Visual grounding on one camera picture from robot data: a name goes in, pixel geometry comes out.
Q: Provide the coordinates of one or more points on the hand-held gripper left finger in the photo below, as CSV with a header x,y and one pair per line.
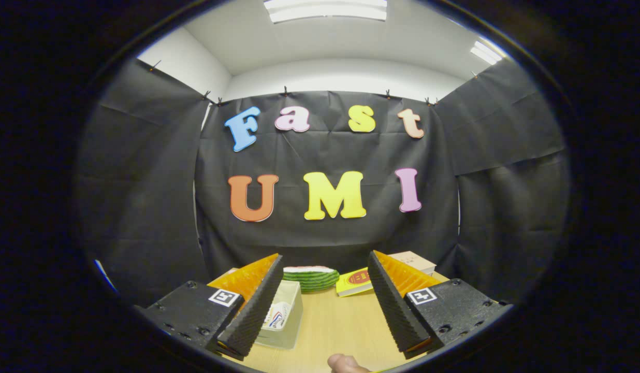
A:
x,y
252,311

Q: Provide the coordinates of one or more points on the watermelon slice plush toy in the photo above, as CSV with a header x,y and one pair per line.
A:
x,y
312,278

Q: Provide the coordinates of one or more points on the long ceiling light panel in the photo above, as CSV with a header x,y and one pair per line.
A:
x,y
325,10

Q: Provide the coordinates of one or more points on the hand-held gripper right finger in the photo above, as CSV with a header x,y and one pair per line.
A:
x,y
397,311

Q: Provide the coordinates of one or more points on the beige fabric storage box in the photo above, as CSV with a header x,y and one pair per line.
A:
x,y
291,331

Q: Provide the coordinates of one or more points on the yellow book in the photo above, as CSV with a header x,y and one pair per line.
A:
x,y
356,282

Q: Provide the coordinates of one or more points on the small ceiling light panel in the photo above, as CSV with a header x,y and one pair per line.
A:
x,y
485,53

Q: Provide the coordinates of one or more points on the white shoe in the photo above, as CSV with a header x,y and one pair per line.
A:
x,y
278,315

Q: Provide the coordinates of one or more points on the row of black clips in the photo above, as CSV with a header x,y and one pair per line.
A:
x,y
285,92

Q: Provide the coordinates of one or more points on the tan cover book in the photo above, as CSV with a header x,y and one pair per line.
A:
x,y
416,260

